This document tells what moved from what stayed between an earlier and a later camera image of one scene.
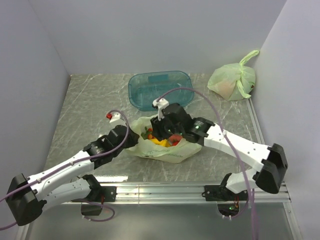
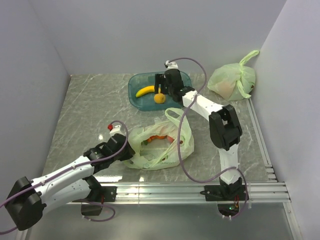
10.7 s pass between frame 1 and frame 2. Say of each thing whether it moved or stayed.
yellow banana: moved
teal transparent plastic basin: stayed
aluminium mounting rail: stayed
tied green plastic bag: stayed
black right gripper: moved
